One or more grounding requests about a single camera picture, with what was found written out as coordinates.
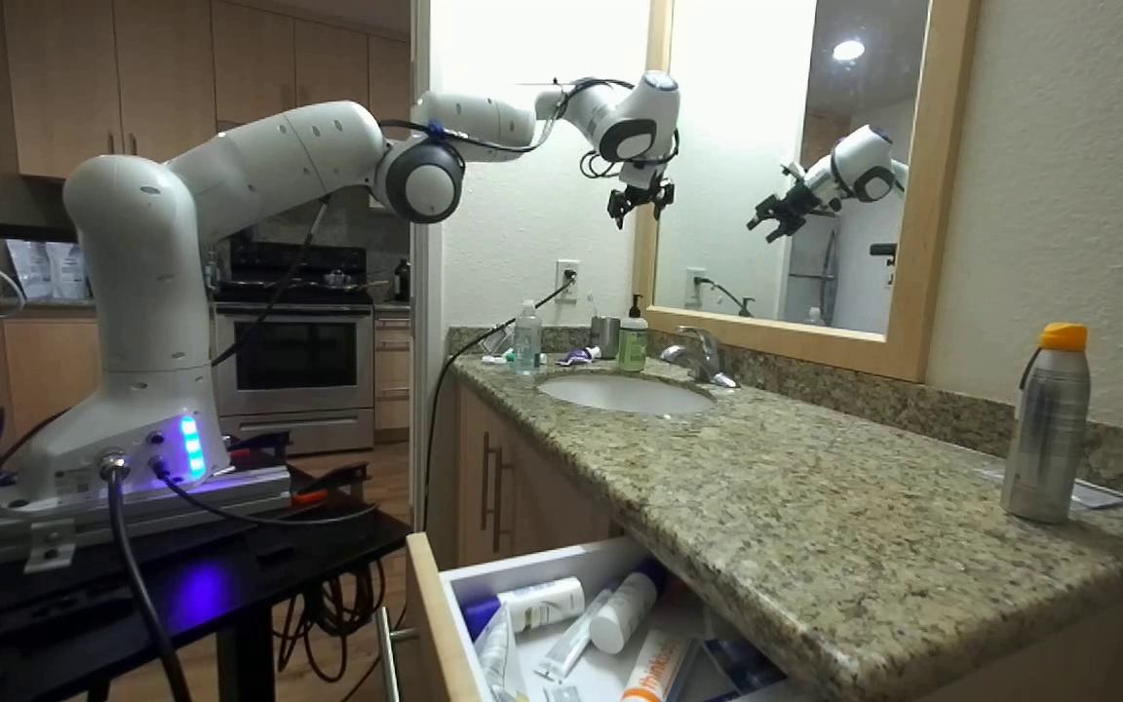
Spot white wall outlet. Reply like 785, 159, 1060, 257
551, 255, 586, 310

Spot aluminium robot base mount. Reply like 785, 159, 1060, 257
0, 462, 301, 571

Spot black cable bundle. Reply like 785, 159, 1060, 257
265, 559, 390, 688

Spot flat white drawer item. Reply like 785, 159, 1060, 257
533, 588, 616, 688

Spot wooden vanity cabinet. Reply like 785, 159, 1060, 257
435, 380, 1123, 702

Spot white paper packet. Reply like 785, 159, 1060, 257
1070, 479, 1123, 514

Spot white sink basin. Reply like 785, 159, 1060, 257
533, 372, 723, 423

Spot white tube with blue cap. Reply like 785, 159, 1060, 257
455, 575, 587, 645

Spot chrome faucet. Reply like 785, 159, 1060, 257
656, 324, 739, 394

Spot orange white tube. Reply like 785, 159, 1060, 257
616, 619, 698, 702

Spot small white bottle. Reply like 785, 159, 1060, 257
586, 571, 664, 658

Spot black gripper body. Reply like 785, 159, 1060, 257
613, 176, 671, 216

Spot metal cabinet door handle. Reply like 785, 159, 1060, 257
476, 435, 496, 535
492, 440, 511, 526

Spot clear soap pump bottle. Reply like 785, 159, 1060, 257
511, 302, 546, 380

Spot stainless steel oven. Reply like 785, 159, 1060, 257
205, 240, 377, 458

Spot wooden kitchen wall cabinets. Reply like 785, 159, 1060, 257
0, 0, 414, 179

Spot orange black clamp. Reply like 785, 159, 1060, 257
227, 435, 295, 475
286, 475, 373, 519

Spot dark blue drawer item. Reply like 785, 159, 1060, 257
693, 630, 789, 702

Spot black robot table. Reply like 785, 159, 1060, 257
0, 501, 414, 702

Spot black power cable with plug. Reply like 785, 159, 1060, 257
417, 277, 577, 530

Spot silver bottle with orange cap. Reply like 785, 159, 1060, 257
1002, 322, 1096, 526

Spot wooden framed mirror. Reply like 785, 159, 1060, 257
629, 0, 981, 387

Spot black cable with metal plug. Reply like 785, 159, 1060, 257
95, 449, 196, 702

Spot open wooden drawer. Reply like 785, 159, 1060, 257
401, 526, 808, 702

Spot grey metal toothbrush cup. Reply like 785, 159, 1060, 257
587, 312, 629, 362

